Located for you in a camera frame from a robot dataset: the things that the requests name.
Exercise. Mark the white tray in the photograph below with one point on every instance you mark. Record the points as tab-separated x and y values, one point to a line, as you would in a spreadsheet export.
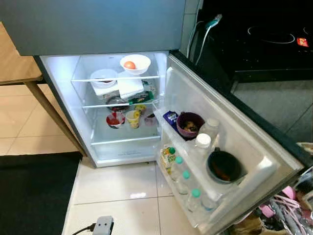
129	85

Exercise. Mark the glass fridge shelf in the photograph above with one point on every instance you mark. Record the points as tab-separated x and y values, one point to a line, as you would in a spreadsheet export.
80	71
93	100

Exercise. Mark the grey steel fridge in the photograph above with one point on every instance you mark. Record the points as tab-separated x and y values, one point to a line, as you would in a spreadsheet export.
98	24

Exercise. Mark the grey kitchen cabinet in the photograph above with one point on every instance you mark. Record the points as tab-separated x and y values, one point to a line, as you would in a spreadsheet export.
274	107

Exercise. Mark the black induction cooktop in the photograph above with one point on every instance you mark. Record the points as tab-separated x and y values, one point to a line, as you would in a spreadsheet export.
264	58

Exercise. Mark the dark round pot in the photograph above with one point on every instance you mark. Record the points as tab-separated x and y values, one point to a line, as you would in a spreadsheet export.
225	166

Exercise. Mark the white capped bottle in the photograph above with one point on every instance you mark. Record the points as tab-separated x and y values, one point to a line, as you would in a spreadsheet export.
210	129
203	143

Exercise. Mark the purple bowl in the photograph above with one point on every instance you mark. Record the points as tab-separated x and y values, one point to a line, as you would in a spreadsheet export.
182	129

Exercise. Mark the small bottle teal cap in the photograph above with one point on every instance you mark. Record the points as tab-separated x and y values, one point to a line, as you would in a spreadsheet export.
180	171
195	200
187	183

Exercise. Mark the blue snack packet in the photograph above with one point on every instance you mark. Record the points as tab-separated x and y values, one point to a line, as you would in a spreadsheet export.
170	120

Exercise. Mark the green yellow juice carton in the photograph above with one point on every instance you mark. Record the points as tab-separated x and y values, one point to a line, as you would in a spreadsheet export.
168	159

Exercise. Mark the green food packet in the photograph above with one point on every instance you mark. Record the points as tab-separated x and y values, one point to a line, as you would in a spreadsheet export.
142	98

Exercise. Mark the yellow printed cup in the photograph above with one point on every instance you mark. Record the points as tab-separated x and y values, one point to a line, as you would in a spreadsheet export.
133	120
141	108

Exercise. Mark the large white bowl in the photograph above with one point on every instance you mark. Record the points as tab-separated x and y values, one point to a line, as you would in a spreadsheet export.
142	64

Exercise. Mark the orange round fruit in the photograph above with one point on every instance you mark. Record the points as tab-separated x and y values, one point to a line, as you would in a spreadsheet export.
129	65

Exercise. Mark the glass bowl dark contents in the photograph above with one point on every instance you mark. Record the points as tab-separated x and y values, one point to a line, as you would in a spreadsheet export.
117	104

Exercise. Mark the red white cup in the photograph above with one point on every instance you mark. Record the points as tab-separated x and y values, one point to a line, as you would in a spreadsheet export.
115	121

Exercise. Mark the white food box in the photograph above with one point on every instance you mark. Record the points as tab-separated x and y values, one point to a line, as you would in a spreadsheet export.
105	91

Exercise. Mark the white bowl dark contents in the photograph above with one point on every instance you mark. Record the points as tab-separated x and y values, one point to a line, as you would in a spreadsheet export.
103	77

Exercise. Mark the wooden table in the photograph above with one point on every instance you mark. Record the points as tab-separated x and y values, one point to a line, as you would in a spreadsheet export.
12	63

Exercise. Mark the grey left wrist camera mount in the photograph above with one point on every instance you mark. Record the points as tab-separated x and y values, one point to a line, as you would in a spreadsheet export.
103	226

